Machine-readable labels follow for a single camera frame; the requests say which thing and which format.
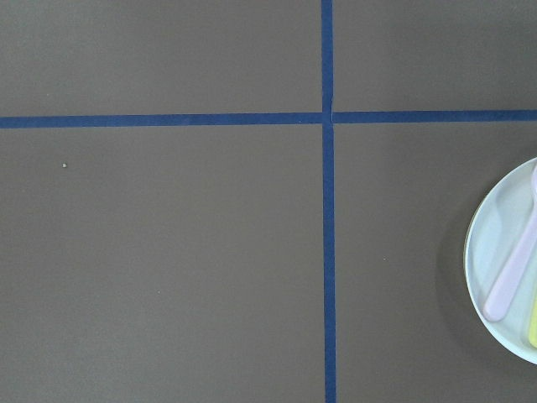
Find white round plate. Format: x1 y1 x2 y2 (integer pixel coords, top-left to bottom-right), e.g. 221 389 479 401
463 159 536 364

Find pink plastic spoon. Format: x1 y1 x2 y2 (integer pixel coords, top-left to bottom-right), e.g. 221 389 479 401
482 167 536 322

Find yellow plastic spoon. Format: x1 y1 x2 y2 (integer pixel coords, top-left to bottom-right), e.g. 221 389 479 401
528 296 537 348

